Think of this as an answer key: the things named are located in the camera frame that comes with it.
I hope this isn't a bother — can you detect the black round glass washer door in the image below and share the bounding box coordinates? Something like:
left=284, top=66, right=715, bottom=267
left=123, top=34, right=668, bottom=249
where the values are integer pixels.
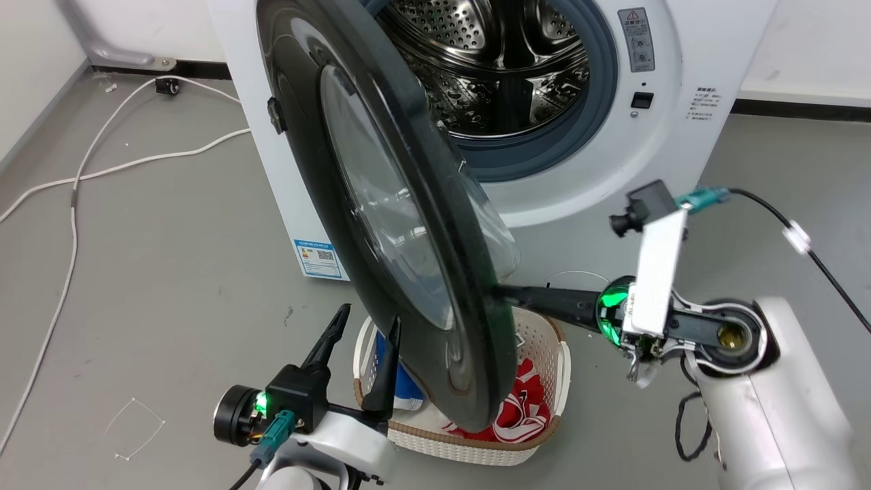
left=257, top=0, right=522, bottom=434

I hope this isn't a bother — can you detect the black left camera cable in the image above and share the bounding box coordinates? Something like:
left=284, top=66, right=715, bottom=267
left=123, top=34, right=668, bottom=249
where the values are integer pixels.
left=227, top=461, right=263, bottom=490

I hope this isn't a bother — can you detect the white zip tie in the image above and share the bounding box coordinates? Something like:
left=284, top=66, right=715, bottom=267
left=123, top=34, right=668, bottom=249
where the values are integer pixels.
left=103, top=397, right=167, bottom=462

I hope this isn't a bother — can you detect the white woven laundry basket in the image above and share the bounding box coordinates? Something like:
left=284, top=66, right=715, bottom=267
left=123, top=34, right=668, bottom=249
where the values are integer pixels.
left=352, top=306, right=572, bottom=468

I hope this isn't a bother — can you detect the green right camera connector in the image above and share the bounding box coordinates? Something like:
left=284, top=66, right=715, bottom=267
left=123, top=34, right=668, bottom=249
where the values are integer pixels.
left=675, top=186, right=733, bottom=216

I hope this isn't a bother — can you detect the green camera connector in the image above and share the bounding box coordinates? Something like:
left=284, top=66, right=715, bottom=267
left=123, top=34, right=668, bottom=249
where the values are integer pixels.
left=675, top=186, right=733, bottom=216
left=249, top=408, right=299, bottom=469

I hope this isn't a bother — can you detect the white front-load washing machine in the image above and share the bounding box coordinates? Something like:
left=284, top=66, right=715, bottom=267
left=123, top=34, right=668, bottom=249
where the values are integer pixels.
left=208, top=0, right=780, bottom=283

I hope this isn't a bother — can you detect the black right camera cable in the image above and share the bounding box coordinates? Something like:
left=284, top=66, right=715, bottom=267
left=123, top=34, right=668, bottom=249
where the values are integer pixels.
left=727, top=189, right=871, bottom=336

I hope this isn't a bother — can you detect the black right arm cable loop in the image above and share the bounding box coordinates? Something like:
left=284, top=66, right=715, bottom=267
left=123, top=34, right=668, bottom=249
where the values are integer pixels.
left=674, top=354, right=717, bottom=463

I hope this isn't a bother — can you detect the grey warning sticker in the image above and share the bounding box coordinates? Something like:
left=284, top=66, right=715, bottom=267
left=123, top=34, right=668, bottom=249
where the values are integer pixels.
left=617, top=7, right=657, bottom=74

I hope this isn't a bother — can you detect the thin white wire loop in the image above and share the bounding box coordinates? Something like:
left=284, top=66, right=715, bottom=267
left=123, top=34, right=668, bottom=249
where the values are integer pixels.
left=546, top=270, right=611, bottom=284

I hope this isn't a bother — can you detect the grey rubber door gasket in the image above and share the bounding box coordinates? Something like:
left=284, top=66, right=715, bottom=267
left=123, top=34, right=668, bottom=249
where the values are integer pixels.
left=364, top=0, right=620, bottom=184

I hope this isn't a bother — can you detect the white right camera mount plate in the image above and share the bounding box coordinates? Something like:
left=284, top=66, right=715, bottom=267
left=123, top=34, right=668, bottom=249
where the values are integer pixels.
left=621, top=208, right=689, bottom=339

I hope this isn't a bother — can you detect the black baseboard strip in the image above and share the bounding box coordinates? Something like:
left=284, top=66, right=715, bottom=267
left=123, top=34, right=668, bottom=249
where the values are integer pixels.
left=731, top=98, right=871, bottom=124
left=91, top=59, right=233, bottom=82

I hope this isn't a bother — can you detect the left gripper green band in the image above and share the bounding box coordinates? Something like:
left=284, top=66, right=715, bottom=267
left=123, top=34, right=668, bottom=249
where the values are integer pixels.
left=213, top=304, right=403, bottom=448

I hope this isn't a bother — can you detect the white floor cable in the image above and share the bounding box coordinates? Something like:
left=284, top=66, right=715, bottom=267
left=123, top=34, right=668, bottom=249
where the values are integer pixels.
left=0, top=76, right=243, bottom=456
left=0, top=127, right=252, bottom=225

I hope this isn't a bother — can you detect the green left camera connector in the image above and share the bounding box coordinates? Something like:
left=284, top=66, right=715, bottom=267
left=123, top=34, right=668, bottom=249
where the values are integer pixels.
left=249, top=408, right=299, bottom=469

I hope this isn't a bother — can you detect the blue and white cloth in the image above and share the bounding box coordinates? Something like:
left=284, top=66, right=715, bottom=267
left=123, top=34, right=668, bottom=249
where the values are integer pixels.
left=375, top=331, right=427, bottom=412

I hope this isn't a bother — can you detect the blue energy label sticker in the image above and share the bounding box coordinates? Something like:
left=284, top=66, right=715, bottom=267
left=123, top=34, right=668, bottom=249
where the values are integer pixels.
left=293, top=238, right=345, bottom=281

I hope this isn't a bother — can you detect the black camera cable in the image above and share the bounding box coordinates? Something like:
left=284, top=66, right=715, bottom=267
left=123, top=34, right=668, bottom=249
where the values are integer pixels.
left=227, top=461, right=263, bottom=490
left=727, top=189, right=871, bottom=336

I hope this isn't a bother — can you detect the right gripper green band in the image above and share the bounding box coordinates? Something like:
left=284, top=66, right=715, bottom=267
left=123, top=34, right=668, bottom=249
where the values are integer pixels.
left=492, top=274, right=668, bottom=362

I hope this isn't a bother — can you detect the red and white garment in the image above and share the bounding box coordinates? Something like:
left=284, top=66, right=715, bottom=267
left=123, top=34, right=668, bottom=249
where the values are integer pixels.
left=441, top=358, right=553, bottom=445

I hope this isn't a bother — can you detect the white cable clip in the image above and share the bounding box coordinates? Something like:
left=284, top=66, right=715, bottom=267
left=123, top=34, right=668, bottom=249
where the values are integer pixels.
left=782, top=220, right=812, bottom=255

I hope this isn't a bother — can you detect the stainless steel washer drum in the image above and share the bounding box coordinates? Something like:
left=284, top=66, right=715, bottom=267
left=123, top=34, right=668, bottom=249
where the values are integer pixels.
left=376, top=0, right=591, bottom=138

